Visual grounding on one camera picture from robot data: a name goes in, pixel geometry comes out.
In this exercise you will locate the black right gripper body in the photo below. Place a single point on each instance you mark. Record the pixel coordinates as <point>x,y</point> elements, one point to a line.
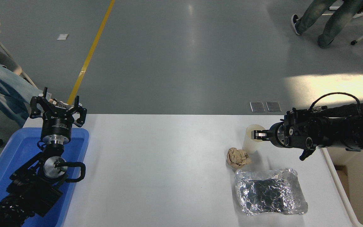
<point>272,135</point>

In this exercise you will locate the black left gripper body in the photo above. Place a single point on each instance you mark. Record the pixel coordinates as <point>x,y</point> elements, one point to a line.
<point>57,124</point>

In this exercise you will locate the white paper cup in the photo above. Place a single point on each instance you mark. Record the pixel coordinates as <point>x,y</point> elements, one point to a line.
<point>249,145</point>

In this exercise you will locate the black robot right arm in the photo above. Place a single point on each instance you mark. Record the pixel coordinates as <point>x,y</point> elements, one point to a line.
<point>332,129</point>

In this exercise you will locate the metal floor plate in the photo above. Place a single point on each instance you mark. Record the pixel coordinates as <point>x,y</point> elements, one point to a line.
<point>273,106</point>
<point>257,107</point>

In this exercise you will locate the crumpled tan paper ball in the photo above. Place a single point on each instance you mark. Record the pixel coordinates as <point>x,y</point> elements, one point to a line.
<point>238,157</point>

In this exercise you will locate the blue plastic tray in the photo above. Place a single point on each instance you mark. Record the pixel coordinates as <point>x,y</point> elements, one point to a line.
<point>17,151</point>

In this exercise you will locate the grey folding chair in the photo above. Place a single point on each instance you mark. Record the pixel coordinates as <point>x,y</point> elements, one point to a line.
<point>9,63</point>

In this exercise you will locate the silver foil tray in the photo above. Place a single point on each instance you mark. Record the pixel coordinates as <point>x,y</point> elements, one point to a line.
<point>269,192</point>

